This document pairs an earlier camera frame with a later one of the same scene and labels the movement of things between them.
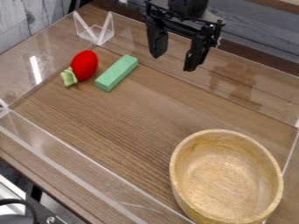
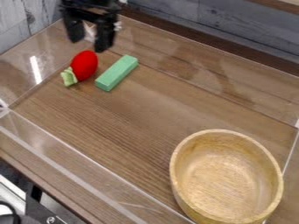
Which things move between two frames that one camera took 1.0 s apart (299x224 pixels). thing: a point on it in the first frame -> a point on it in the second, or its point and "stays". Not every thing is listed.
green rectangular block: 117,73 stays
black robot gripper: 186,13 -> 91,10
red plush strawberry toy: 83,66 stays
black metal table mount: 50,210 stays
